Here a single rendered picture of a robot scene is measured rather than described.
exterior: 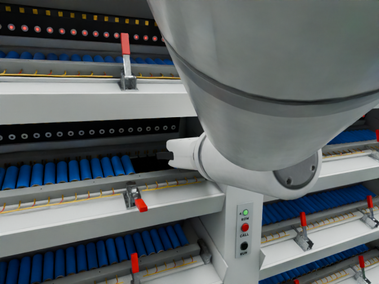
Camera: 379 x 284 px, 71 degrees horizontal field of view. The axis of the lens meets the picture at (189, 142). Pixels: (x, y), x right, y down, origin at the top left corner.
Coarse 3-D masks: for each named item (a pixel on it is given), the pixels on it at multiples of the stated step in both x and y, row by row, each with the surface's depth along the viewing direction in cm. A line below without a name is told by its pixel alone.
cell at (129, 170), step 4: (124, 156) 57; (128, 156) 57; (124, 160) 55; (128, 160) 55; (124, 164) 55; (128, 164) 54; (124, 168) 54; (128, 168) 53; (132, 168) 53; (128, 172) 52; (132, 172) 52
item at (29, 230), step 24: (0, 144) 51; (24, 144) 52; (48, 144) 54; (72, 144) 56; (96, 144) 58; (144, 192) 50; (168, 192) 51; (192, 192) 52; (216, 192) 53; (0, 216) 41; (24, 216) 42; (48, 216) 42; (72, 216) 43; (96, 216) 43; (120, 216) 45; (144, 216) 47; (168, 216) 50; (192, 216) 52; (0, 240) 38; (24, 240) 40; (48, 240) 42; (72, 240) 44
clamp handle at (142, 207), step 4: (132, 188) 46; (132, 192) 46; (132, 196) 45; (136, 196) 45; (136, 200) 43; (140, 200) 43; (136, 204) 42; (140, 204) 41; (144, 204) 41; (140, 208) 40; (144, 208) 40
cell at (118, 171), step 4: (116, 156) 56; (112, 160) 55; (116, 160) 55; (112, 164) 55; (116, 164) 54; (120, 164) 54; (116, 168) 53; (120, 168) 52; (116, 172) 52; (120, 172) 51; (124, 172) 52
